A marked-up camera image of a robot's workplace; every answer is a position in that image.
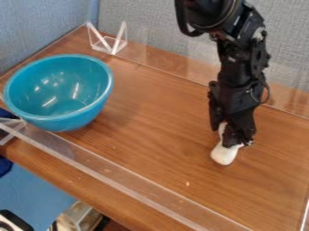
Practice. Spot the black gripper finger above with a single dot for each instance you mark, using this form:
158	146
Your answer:
239	128
216	113

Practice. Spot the clear acrylic corner bracket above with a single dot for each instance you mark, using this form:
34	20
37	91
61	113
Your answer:
105	43

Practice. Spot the clear acrylic front barrier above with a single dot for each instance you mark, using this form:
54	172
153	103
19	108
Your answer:
157	197

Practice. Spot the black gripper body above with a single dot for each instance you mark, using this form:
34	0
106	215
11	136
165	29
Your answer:
240	84

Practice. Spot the grey metal table leg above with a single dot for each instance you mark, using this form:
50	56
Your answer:
78	218

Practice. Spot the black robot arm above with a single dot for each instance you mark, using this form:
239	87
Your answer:
236	27

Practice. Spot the brown and white toy mushroom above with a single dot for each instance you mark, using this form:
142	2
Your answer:
221	154

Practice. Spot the black and white floor object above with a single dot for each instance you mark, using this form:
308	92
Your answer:
13	223

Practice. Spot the blue plastic bowl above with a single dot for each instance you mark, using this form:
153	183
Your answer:
59	92

